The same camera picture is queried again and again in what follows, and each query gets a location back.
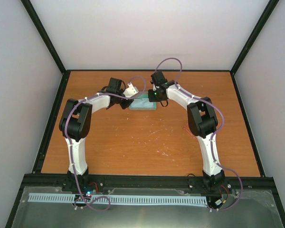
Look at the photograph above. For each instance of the light blue slotted cable duct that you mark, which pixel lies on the light blue slotted cable duct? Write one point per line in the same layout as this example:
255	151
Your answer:
122	199

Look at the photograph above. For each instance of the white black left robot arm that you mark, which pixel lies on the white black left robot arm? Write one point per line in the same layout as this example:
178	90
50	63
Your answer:
76	121

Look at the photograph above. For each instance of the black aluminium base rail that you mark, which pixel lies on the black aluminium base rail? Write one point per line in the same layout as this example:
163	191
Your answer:
108	182

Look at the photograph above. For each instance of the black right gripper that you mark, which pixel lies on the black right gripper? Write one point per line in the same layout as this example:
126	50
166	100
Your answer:
151	98

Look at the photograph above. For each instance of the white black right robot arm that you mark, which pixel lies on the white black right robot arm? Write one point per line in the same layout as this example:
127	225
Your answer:
202	123

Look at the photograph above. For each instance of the grey glasses case green lining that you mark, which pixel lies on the grey glasses case green lining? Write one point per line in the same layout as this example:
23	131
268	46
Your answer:
143	104

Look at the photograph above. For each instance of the light blue cleaning cloth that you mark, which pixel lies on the light blue cleaning cloth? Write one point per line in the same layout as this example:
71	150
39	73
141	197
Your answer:
142	103

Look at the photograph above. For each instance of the pink transparent sunglasses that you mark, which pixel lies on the pink transparent sunglasses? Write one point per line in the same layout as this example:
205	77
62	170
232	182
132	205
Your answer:
187	129

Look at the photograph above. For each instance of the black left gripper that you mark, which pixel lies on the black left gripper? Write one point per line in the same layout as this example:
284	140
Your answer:
124	105

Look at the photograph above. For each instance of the black enclosure frame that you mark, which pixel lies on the black enclosure frame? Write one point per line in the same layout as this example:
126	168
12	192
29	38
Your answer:
66	73

